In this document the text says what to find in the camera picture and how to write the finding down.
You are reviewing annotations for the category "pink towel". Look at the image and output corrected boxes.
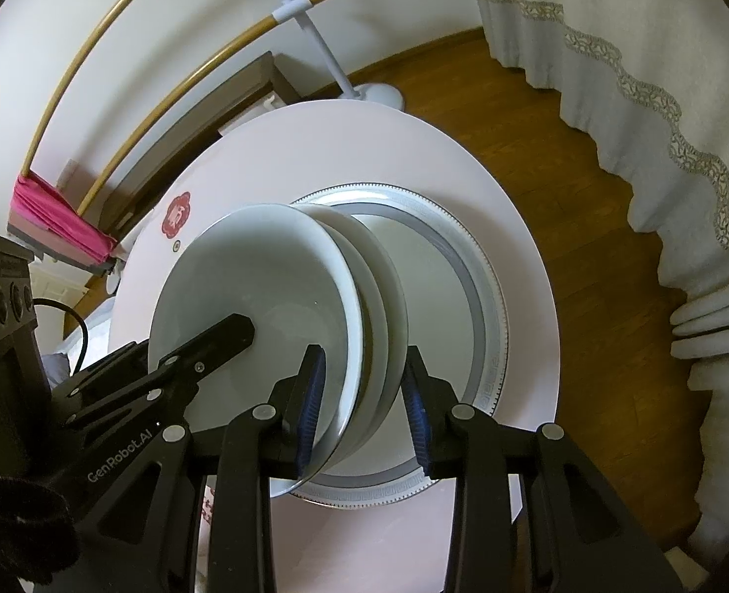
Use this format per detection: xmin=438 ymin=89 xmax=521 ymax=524
xmin=9 ymin=176 xmax=119 ymax=266

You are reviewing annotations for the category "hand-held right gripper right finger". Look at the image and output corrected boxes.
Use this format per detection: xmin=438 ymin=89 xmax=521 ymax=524
xmin=402 ymin=346 xmax=687 ymax=593

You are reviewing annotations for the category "white bed sheet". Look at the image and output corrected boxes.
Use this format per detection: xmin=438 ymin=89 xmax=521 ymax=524
xmin=40 ymin=272 xmax=119 ymax=378

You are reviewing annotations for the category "dark brown wooden bench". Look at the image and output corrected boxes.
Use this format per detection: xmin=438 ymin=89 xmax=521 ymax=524
xmin=96 ymin=52 xmax=304 ymax=229

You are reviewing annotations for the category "white bowl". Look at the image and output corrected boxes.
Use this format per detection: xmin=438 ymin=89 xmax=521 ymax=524
xmin=349 ymin=215 xmax=410 ymax=418
xmin=303 ymin=203 xmax=391 ymax=455

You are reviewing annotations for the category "white plate with grey rim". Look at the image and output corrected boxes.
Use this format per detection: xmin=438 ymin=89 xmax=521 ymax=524
xmin=281 ymin=182 xmax=507 ymax=510

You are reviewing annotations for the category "white barre stand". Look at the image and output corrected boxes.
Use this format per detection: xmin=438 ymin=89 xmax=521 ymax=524
xmin=250 ymin=0 xmax=407 ymax=113

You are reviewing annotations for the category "small white plate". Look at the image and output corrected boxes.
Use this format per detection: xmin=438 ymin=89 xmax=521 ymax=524
xmin=147 ymin=203 xmax=365 ymax=484

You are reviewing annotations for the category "black cable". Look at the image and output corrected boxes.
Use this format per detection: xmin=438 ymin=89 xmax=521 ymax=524
xmin=31 ymin=298 xmax=89 ymax=378

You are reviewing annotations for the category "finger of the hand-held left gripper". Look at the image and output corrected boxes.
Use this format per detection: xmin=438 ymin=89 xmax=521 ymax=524
xmin=62 ymin=314 xmax=255 ymax=428
xmin=48 ymin=339 xmax=151 ymax=410

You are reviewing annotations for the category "brown cloth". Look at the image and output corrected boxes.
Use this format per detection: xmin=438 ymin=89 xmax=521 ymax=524
xmin=6 ymin=210 xmax=115 ymax=273

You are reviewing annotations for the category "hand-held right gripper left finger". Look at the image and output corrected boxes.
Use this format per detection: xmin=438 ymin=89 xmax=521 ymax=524
xmin=71 ymin=342 xmax=329 ymax=593

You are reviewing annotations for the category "white curtain with lace trim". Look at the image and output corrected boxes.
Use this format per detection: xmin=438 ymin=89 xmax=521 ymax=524
xmin=463 ymin=0 xmax=729 ymax=563

